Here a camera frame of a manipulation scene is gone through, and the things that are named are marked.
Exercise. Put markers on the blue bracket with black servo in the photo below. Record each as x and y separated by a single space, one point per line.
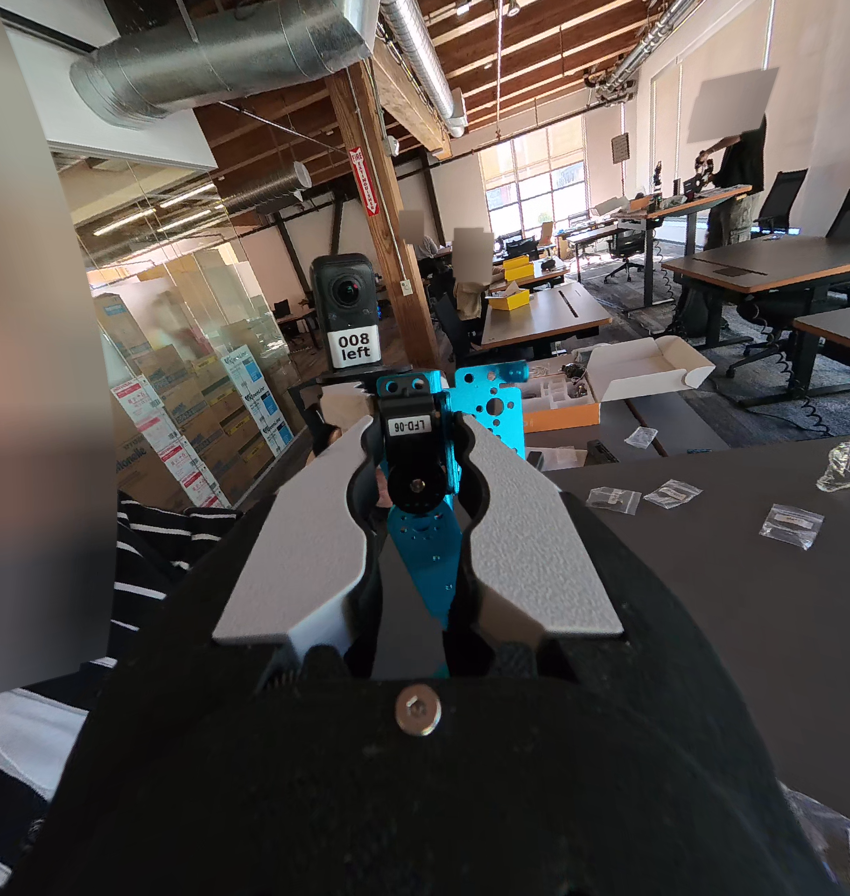
498 413

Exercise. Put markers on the crumpled clear plastic wrap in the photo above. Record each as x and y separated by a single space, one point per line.
848 465

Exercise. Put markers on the white paper sheet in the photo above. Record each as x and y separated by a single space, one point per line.
565 458

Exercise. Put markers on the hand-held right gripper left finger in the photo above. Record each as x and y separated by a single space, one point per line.
292 560

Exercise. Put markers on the orange white kit box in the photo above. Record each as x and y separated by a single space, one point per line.
565 416

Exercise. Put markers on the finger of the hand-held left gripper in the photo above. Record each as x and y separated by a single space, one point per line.
348 406

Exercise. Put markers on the grey wooden-edged desk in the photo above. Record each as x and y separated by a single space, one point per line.
537 322

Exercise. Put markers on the wooden pillar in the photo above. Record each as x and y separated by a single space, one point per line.
390 231

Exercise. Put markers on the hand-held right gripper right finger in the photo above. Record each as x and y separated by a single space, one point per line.
544 560

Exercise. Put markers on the far window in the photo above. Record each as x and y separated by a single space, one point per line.
530 175

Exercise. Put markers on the silver air duct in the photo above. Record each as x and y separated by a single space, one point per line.
264 189
222 63
425 63
642 49

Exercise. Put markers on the small clear bag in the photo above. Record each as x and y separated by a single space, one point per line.
612 500
791 526
845 854
642 437
672 493

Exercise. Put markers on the tall standing desk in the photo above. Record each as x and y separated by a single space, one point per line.
705 199

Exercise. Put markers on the yellow bin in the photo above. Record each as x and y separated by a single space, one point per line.
516 268
507 299

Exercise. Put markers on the black rectangular part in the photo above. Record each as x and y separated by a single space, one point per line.
600 451

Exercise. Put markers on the grey side desk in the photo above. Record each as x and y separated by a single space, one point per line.
677 434

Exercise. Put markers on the stack of cardboard boxes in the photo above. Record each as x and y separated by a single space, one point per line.
187 420

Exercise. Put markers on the dark wooden-edged desk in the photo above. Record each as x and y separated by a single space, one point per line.
803 262

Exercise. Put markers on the red white sign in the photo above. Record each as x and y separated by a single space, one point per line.
364 182

